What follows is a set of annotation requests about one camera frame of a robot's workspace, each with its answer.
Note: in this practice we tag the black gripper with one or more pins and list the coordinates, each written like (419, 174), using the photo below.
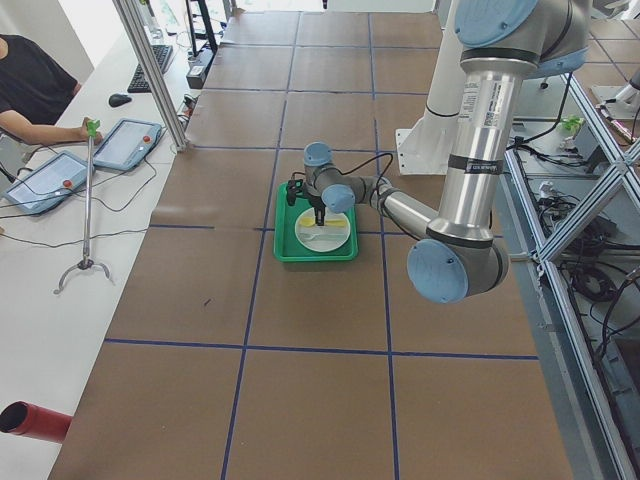
(316, 201)

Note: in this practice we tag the yellow plastic spoon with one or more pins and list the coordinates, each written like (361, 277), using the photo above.
(309, 222)

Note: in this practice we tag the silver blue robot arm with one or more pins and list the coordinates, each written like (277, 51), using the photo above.
(500, 45)

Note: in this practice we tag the pale green plastic fork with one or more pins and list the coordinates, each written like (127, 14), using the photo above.
(308, 237)

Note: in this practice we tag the white round plate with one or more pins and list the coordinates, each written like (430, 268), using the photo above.
(323, 246)

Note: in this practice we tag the green plastic tray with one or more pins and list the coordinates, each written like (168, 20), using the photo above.
(286, 246)

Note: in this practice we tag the brown paper table cover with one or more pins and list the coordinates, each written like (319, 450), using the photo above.
(222, 362)

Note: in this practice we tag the far teach pendant tablet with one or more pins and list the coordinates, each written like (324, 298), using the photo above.
(127, 144)

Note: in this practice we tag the teach pendant tablet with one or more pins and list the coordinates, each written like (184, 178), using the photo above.
(127, 144)
(48, 185)

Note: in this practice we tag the black computer mouse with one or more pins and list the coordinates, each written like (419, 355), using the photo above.
(116, 100)

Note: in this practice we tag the metal reacher grabber tool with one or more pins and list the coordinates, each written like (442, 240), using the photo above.
(86, 262)

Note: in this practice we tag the near teach pendant tablet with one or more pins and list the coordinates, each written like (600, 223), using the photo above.
(48, 185)

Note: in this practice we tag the seated person black shirt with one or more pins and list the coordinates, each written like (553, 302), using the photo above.
(35, 92)

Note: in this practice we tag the red tube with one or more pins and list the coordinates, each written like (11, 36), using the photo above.
(25, 419)

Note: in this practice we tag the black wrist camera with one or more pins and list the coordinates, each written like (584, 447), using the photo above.
(294, 191)

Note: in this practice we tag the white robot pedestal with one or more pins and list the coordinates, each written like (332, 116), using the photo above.
(424, 149)

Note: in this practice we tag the aluminium side frame rail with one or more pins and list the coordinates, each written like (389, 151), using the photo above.
(572, 187)

